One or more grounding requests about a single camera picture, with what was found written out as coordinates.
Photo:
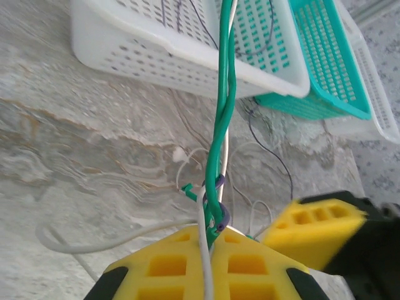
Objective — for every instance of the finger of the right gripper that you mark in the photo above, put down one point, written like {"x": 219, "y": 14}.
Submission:
{"x": 312, "y": 234}

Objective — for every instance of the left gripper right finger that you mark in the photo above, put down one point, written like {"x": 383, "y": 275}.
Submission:
{"x": 250, "y": 268}

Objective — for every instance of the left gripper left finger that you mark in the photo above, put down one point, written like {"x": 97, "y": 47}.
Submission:
{"x": 165, "y": 265}

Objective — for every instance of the small white lump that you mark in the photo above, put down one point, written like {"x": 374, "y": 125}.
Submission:
{"x": 179, "y": 154}

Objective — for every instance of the white perforated plastic basket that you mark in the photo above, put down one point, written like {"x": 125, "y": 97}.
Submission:
{"x": 375, "y": 103}
{"x": 125, "y": 47}

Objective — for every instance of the teal perforated plastic basket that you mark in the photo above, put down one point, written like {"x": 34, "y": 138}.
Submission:
{"x": 328, "y": 62}

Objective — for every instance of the aluminium frame post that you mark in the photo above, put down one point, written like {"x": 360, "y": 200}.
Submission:
{"x": 381, "y": 11}

